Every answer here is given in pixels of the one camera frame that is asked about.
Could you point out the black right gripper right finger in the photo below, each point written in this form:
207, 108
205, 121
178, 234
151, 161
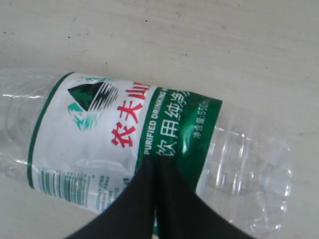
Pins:
181, 214

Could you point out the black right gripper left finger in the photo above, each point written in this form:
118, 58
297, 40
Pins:
131, 215

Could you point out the clear plastic water bottle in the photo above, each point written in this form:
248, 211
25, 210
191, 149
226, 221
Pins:
82, 138

